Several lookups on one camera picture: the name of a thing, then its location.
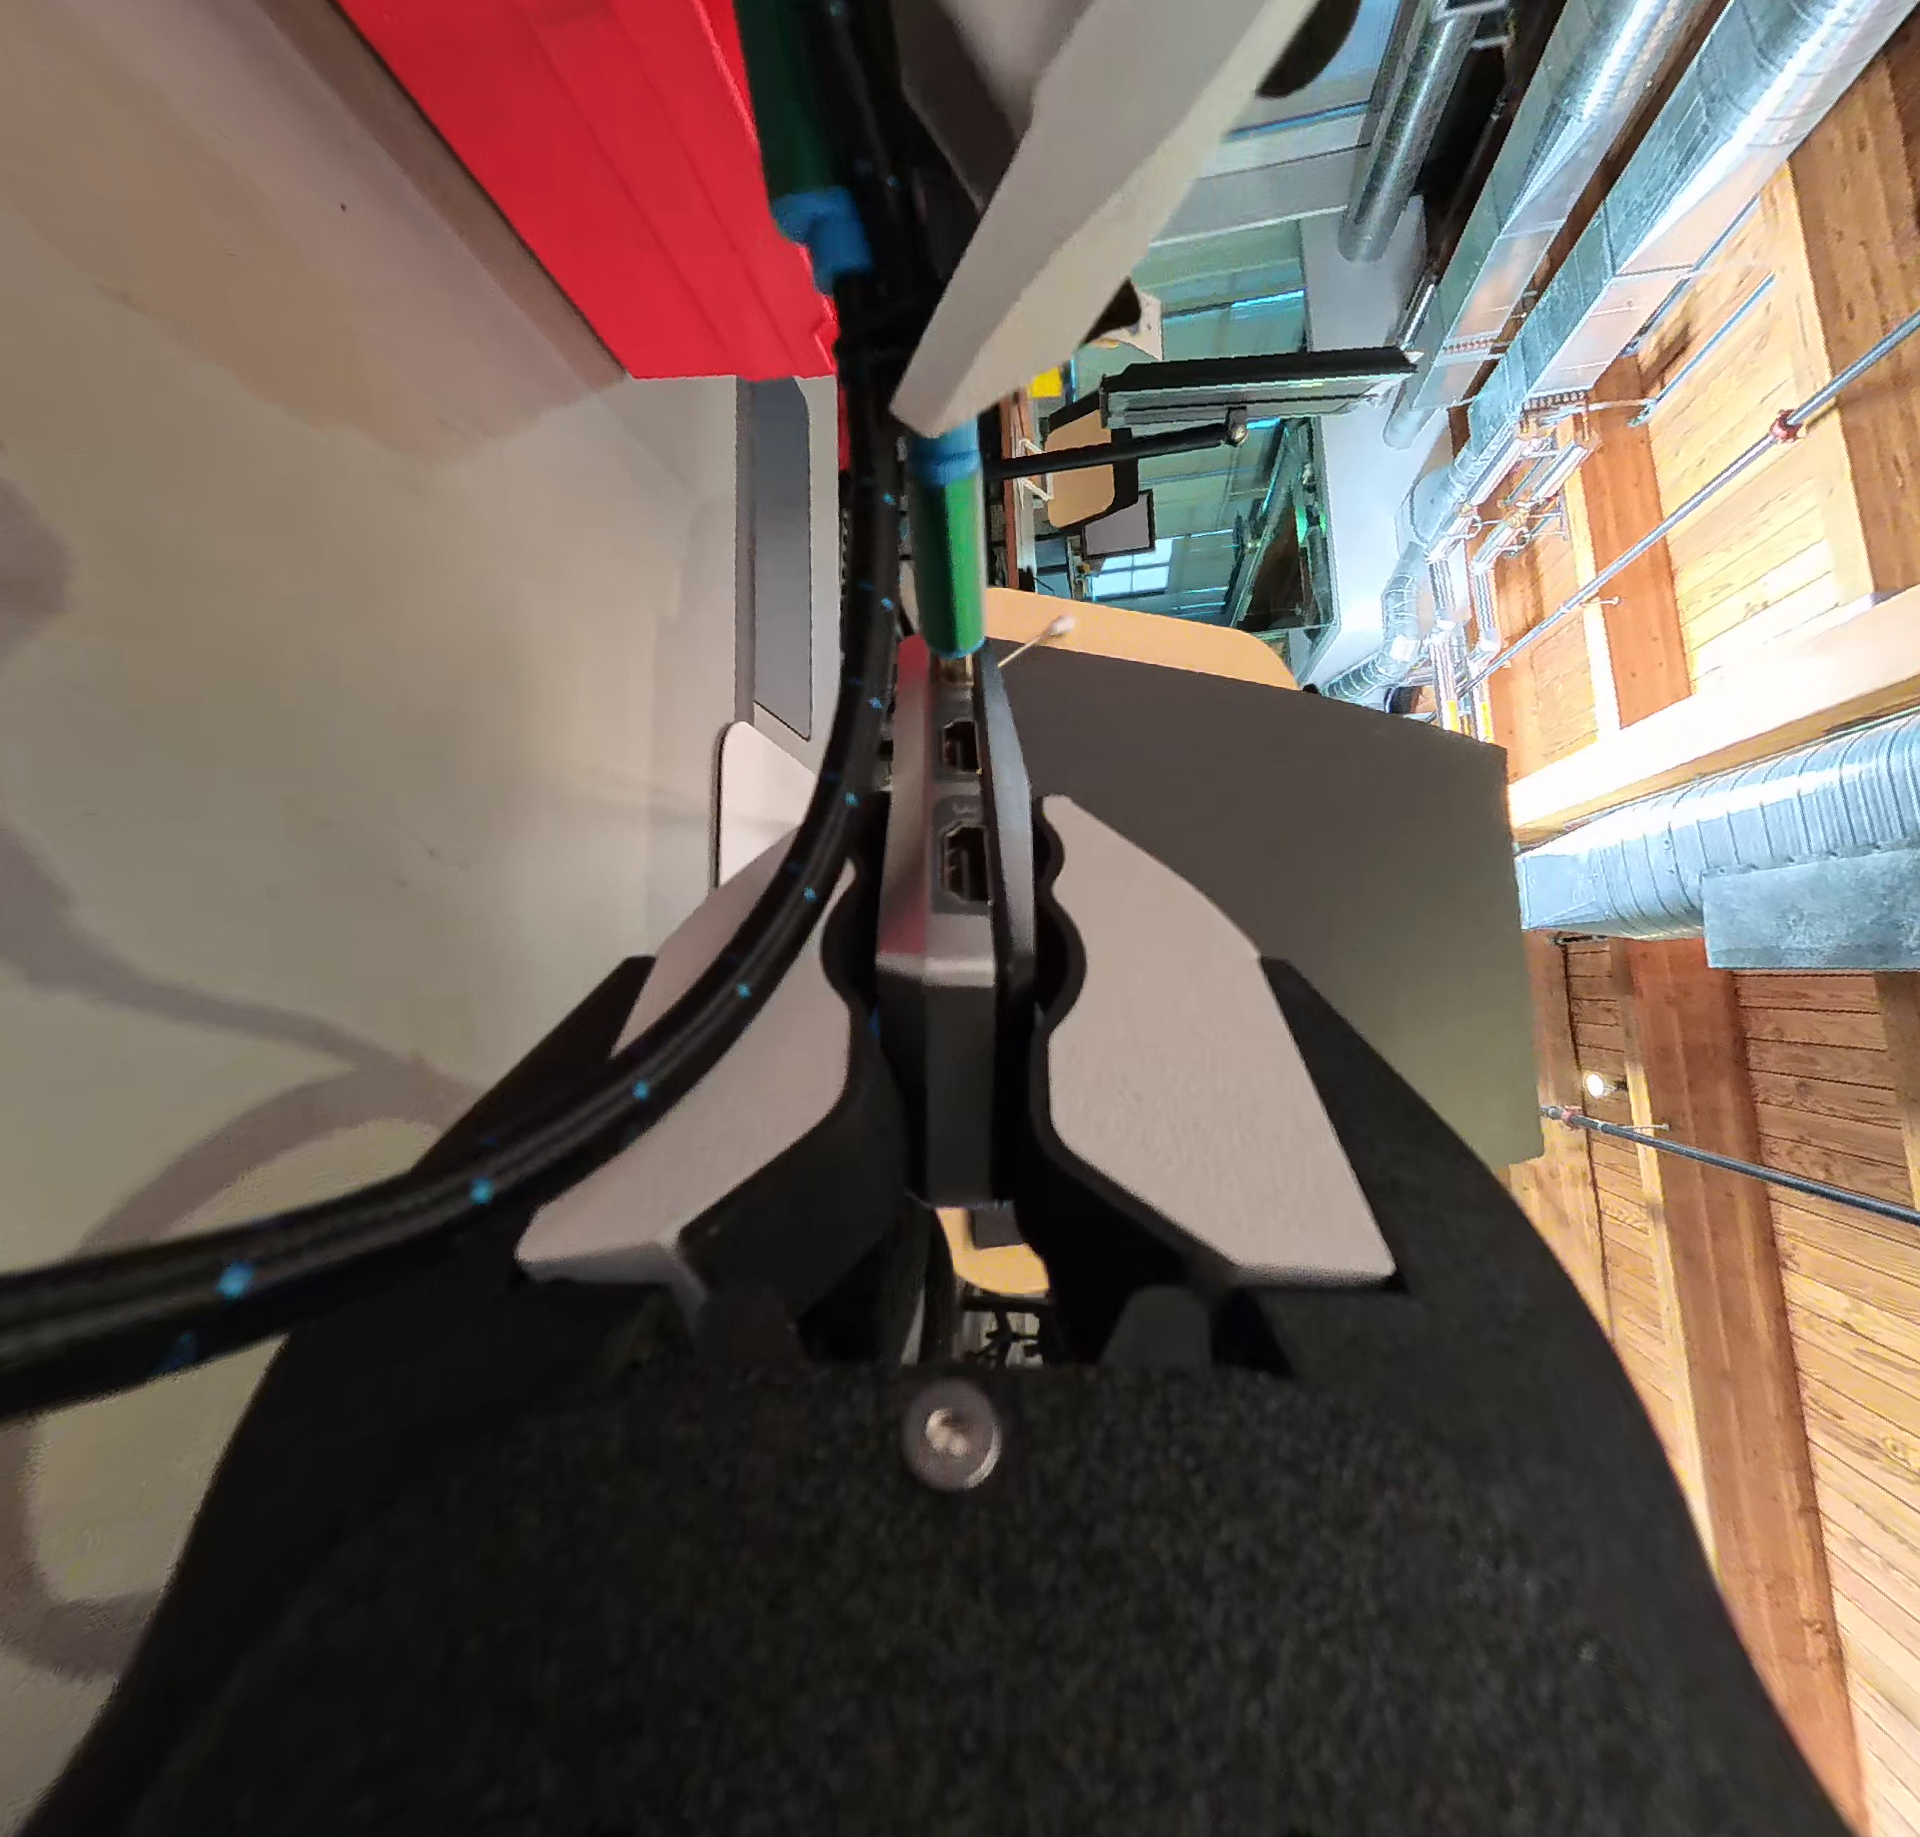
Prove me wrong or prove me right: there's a red plastic bin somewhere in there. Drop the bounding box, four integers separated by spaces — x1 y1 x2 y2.
272 0 849 386

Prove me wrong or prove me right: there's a black usb hub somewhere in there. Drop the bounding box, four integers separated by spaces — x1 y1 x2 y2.
864 632 1058 1254

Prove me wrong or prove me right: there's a black braided cable green plug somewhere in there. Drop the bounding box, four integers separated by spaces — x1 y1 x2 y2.
0 0 1008 1418

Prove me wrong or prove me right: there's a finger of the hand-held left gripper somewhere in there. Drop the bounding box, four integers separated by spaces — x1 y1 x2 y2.
889 0 1373 439

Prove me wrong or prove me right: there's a silver ventilation duct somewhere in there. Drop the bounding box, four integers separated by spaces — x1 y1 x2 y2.
1517 714 1920 975

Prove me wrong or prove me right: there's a tablet stand with dark board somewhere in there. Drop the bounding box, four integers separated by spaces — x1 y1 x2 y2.
991 594 1517 1179

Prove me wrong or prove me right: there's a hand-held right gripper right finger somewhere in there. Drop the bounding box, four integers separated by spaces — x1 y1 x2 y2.
1021 789 1397 1361

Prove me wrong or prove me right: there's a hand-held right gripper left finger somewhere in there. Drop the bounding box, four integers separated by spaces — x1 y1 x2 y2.
516 789 918 1361

